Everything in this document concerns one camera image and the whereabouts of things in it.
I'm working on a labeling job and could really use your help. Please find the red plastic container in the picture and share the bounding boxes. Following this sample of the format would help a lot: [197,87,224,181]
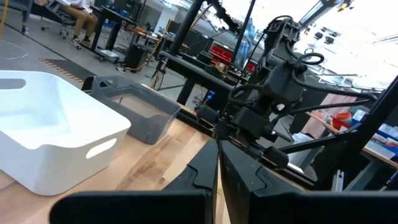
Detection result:
[330,111,354,131]

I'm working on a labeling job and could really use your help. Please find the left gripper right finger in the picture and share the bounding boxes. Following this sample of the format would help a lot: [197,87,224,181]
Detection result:
[219,139,398,224]

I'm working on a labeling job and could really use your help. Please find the white plastic bin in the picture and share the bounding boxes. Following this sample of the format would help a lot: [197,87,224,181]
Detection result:
[0,70,132,197]

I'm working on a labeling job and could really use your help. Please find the black mat orange stripes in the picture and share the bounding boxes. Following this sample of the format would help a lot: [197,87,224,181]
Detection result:
[38,57,96,84]

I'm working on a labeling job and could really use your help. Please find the red storage bins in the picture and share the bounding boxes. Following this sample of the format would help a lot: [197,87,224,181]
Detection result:
[209,44,234,66]

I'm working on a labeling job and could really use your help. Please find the black desk post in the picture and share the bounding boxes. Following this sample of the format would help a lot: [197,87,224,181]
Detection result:
[169,0,206,56]

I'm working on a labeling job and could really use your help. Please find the grey translucent plastic bin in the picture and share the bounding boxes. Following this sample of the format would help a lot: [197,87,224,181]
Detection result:
[90,74,182,146]

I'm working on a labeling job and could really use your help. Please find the wooden workbench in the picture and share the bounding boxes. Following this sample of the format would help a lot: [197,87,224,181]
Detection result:
[306,110,398,170]

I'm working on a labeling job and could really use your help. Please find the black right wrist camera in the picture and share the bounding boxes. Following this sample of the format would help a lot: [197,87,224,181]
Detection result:
[259,60,307,105]

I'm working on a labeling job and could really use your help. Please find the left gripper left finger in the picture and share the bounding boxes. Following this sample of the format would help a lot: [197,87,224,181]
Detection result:
[49,138,220,224]

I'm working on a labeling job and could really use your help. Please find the person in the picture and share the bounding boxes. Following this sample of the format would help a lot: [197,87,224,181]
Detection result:
[58,0,100,50]

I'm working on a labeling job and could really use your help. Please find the grey office chair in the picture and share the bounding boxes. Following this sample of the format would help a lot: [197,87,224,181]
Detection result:
[40,0,78,40]

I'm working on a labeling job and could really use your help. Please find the white frame bracket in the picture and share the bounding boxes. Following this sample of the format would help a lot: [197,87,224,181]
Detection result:
[331,169,345,192]

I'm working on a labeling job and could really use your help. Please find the black office desk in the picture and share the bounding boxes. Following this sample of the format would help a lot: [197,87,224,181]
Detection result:
[90,4,137,62]

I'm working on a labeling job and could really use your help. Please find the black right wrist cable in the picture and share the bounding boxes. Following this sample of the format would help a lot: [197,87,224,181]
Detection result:
[290,51,379,103]

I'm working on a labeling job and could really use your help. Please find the black computer box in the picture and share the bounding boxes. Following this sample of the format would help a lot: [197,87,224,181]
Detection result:
[125,42,150,73]

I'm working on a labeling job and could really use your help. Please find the grey desk black legs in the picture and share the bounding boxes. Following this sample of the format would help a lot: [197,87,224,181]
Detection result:
[157,50,234,106]

